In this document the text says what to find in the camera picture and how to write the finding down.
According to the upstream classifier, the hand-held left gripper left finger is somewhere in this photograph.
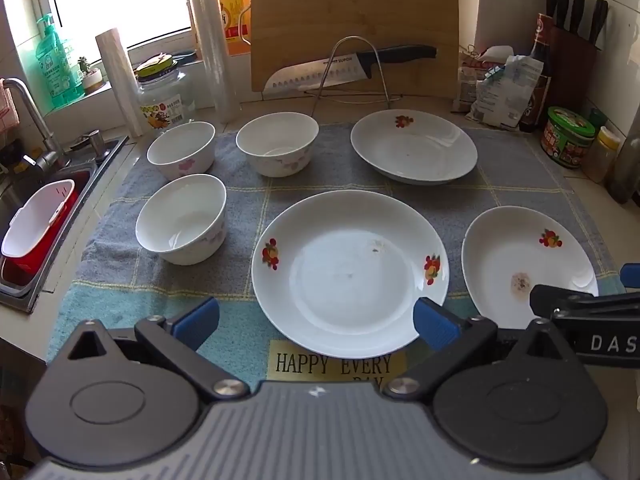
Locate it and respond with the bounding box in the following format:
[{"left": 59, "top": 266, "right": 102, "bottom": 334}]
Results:
[{"left": 65, "top": 296, "right": 251, "bottom": 403}]

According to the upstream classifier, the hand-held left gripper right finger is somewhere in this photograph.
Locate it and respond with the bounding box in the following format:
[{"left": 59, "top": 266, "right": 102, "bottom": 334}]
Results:
[{"left": 382, "top": 297, "right": 571, "bottom": 403}]

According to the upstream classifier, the small white fruit-print plate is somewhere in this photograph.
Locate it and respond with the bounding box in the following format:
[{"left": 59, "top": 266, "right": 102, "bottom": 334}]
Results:
[{"left": 461, "top": 206, "right": 599, "bottom": 329}]

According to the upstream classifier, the white pink-flower bowl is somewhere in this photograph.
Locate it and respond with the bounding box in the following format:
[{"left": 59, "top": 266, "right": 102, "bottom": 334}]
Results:
[
  {"left": 235, "top": 112, "right": 320, "bottom": 178},
  {"left": 135, "top": 174, "right": 228, "bottom": 266},
  {"left": 146, "top": 121, "right": 216, "bottom": 181}
]

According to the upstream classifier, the large white fruit-print plate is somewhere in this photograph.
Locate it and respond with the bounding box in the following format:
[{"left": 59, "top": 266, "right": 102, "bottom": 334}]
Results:
[{"left": 251, "top": 190, "right": 449, "bottom": 359}]

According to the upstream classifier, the grey-blue checkered cloth mat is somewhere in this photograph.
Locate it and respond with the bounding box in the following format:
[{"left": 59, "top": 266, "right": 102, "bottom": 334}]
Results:
[{"left": 46, "top": 121, "right": 626, "bottom": 396}]

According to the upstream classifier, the metal cylinder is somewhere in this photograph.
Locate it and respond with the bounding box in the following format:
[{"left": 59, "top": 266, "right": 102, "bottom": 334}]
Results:
[{"left": 607, "top": 125, "right": 640, "bottom": 204}]

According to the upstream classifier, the yellow-lid small jar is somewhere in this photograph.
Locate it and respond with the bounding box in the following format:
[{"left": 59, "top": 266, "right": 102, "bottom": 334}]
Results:
[{"left": 582, "top": 126, "right": 621, "bottom": 183}]

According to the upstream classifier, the green-lid jar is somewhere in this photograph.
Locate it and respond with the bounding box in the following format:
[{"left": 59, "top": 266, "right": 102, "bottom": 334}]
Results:
[{"left": 541, "top": 106, "right": 597, "bottom": 169}]

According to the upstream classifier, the red basin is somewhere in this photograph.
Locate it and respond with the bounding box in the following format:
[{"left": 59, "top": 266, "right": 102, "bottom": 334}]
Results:
[{"left": 10, "top": 190, "right": 81, "bottom": 276}]

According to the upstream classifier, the metal sink soap dispenser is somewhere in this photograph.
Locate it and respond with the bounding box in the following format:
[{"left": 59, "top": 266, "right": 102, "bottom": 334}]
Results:
[{"left": 70, "top": 129, "right": 108, "bottom": 161}]

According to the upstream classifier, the brown wooden knife block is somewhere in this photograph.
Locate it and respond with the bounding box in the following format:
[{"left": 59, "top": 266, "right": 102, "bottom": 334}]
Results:
[{"left": 547, "top": 25, "right": 601, "bottom": 126}]

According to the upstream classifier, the white printed plastic bag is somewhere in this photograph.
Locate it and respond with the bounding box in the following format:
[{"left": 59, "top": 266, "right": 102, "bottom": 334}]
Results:
[{"left": 467, "top": 55, "right": 544, "bottom": 128}]

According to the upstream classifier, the dark sauce bottle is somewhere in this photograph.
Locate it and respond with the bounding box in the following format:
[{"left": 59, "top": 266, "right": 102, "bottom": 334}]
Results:
[{"left": 520, "top": 12, "right": 554, "bottom": 133}]

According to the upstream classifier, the steel sink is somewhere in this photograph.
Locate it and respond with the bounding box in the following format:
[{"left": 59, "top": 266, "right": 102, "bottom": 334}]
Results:
[{"left": 0, "top": 135, "right": 128, "bottom": 313}]

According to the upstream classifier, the glass jar with green lid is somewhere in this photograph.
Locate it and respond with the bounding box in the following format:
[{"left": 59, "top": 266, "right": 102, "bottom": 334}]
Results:
[{"left": 135, "top": 57, "right": 196, "bottom": 130}]

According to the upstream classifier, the red and white paper bag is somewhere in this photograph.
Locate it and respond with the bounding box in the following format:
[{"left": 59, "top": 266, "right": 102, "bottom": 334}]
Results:
[{"left": 452, "top": 45, "right": 513, "bottom": 113}]

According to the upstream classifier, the short cling film roll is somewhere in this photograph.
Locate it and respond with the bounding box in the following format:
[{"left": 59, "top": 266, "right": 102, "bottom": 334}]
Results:
[{"left": 95, "top": 28, "right": 146, "bottom": 137}]

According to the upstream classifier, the metal binder clip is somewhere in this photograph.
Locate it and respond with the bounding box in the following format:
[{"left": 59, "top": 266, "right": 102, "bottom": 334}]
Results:
[{"left": 459, "top": 44, "right": 493, "bottom": 63}]

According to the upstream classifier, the small potted plant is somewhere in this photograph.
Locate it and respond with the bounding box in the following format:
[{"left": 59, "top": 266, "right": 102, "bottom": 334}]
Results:
[{"left": 77, "top": 56, "right": 104, "bottom": 93}]

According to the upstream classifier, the metal faucet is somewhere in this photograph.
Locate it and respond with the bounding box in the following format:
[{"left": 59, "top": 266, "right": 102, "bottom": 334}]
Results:
[{"left": 0, "top": 78, "right": 71, "bottom": 171}]

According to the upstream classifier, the tall cling film roll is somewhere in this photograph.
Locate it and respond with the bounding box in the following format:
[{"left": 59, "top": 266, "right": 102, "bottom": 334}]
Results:
[{"left": 187, "top": 0, "right": 241, "bottom": 123}]

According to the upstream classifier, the pink dishcloth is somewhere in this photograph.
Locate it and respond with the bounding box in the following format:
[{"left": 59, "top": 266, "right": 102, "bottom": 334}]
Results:
[{"left": 0, "top": 85, "right": 21, "bottom": 136}]

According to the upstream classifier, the green dish soap bottle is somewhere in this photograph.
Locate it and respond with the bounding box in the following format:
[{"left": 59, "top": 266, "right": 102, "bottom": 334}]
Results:
[{"left": 35, "top": 12, "right": 86, "bottom": 108}]

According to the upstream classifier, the orange carton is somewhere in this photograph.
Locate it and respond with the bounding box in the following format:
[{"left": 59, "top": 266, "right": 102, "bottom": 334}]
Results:
[{"left": 215, "top": 0, "right": 253, "bottom": 57}]

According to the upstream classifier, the bamboo cutting board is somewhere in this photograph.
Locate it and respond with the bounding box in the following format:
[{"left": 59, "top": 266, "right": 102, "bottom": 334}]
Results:
[{"left": 250, "top": 0, "right": 460, "bottom": 98}]

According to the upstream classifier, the black-handled kitchen knife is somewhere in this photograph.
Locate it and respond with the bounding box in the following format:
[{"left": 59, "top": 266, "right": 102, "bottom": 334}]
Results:
[{"left": 262, "top": 44, "right": 438, "bottom": 96}]

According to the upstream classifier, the metal wire rack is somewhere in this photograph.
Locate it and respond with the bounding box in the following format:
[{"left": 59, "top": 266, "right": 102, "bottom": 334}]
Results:
[{"left": 300, "top": 36, "right": 406, "bottom": 118}]

